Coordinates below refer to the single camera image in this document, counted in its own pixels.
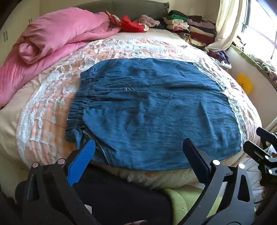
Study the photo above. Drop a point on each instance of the pink duvet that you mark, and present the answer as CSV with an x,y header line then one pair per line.
x,y
54,34

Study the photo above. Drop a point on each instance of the purple clothes pile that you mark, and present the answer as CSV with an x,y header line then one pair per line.
x,y
219,57

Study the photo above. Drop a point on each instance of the grey-green headboard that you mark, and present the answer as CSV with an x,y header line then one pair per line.
x,y
129,6

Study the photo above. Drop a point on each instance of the stack of folded clothes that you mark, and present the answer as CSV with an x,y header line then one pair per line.
x,y
190,28

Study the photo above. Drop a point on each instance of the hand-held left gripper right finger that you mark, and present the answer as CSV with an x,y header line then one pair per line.
x,y
194,159

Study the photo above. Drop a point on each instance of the blue denim pants lace trim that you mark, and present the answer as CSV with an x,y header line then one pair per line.
x,y
151,103

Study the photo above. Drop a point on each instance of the cream fleece blanket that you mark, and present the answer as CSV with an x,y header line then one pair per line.
x,y
162,175

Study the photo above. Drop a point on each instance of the green fleece jacket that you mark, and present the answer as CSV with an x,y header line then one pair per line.
x,y
184,199

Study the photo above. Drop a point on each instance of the person's black trouser leg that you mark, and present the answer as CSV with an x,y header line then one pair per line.
x,y
121,196

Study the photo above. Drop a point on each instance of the cream curtain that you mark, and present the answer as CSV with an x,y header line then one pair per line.
x,y
229,23

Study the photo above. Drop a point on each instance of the yellow paper bag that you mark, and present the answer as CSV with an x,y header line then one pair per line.
x,y
244,83

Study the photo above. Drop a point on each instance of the peach white tufted bedspread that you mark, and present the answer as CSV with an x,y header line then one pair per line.
x,y
54,86

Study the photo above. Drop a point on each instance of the window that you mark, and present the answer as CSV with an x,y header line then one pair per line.
x,y
261,28

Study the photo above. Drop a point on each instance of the red floral cloth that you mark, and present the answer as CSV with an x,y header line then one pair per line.
x,y
129,24

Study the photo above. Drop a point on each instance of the green cloth on windowsill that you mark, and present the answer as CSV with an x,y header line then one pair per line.
x,y
255,61

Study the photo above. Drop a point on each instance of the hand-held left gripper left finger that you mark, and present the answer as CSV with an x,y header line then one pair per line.
x,y
83,159

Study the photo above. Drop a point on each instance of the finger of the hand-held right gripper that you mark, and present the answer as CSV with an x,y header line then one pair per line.
x,y
254,150
267,135

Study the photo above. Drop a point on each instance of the mauve fluffy cloth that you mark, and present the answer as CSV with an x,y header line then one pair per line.
x,y
148,20

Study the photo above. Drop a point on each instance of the cream bed sheet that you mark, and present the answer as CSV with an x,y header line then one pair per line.
x,y
10,129

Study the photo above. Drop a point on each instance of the cream wardrobe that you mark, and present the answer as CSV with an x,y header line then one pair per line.
x,y
10,36

